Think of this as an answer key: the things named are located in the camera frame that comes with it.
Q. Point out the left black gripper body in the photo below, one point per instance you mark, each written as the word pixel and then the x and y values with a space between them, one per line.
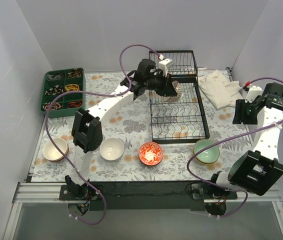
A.
pixel 167 85

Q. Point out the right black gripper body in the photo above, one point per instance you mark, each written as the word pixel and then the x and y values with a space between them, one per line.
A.
pixel 240 111

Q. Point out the brown patterned bowl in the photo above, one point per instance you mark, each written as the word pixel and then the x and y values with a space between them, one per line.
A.
pixel 178 89

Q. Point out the black wire dish rack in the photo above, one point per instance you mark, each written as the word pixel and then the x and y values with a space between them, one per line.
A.
pixel 179 100

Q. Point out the red floral bowl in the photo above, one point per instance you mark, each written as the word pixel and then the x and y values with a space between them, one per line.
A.
pixel 151 154

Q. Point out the plain white bowl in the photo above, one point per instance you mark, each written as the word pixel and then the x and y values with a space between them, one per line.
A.
pixel 111 149

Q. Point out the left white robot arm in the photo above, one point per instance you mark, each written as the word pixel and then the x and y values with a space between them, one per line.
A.
pixel 87 126

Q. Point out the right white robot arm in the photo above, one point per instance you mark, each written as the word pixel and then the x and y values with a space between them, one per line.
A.
pixel 259 168

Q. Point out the white folded cloth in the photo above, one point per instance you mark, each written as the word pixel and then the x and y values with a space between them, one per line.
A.
pixel 220 91

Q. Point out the mint green bowl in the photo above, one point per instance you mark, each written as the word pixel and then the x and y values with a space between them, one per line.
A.
pixel 209 154

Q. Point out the yellow bowl under green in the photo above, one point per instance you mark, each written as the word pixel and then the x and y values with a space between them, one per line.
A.
pixel 210 162

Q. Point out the floral table mat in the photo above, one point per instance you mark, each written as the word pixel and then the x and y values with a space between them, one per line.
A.
pixel 147 118

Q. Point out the green compartment tray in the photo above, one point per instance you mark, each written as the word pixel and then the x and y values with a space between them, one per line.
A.
pixel 68 84

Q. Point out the cream white bowl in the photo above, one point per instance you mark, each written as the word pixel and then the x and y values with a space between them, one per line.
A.
pixel 51 153

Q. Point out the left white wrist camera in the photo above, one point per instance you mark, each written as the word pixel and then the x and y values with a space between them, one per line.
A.
pixel 164 65

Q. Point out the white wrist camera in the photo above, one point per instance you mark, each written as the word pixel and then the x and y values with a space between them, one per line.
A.
pixel 252 92
pixel 164 65

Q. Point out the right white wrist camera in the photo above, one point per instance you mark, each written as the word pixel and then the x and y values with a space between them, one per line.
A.
pixel 252 92

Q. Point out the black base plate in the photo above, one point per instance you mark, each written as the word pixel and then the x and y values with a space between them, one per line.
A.
pixel 140 195

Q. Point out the aluminium frame rail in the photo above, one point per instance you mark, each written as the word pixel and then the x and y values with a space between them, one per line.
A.
pixel 49 193

